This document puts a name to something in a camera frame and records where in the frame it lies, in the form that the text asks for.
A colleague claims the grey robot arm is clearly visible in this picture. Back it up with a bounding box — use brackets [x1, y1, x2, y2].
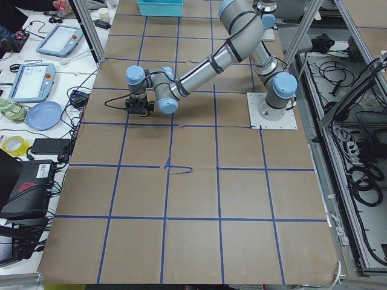
[252, 0, 277, 31]
[124, 1, 298, 120]

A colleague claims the near teach pendant tablet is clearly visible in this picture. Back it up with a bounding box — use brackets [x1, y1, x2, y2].
[8, 63, 56, 103]

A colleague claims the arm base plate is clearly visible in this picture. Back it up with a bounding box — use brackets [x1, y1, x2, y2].
[247, 92, 298, 130]

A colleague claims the black power adapter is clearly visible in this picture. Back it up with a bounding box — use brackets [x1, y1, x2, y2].
[30, 138, 70, 155]

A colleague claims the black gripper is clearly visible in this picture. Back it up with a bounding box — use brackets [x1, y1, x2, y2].
[125, 95, 155, 115]

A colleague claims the white paper cup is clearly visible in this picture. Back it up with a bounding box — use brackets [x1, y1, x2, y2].
[98, 7, 109, 22]

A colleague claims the teach pendant tablet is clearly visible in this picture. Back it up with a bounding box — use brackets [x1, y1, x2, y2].
[8, 63, 56, 103]
[36, 24, 83, 57]

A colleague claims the blue plastic plate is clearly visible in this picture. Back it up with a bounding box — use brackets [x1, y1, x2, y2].
[25, 101, 62, 131]

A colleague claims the aluminium frame post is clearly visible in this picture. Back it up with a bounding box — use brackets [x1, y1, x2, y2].
[69, 0, 106, 64]

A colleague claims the black cable bundle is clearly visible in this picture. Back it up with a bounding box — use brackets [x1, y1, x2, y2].
[346, 164, 385, 208]

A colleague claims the green tape rolls stack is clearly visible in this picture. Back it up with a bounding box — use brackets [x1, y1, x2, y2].
[1, 98, 27, 123]

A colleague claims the far teach pendant tablet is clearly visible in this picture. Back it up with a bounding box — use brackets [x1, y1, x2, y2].
[36, 24, 83, 57]

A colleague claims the light blue plastic bin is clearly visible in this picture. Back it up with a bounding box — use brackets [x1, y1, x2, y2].
[137, 0, 184, 17]

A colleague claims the yellow tape roll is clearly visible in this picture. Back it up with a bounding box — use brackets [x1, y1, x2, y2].
[2, 136, 30, 157]

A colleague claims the black electronics box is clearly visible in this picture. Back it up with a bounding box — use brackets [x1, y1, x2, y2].
[1, 158, 55, 221]

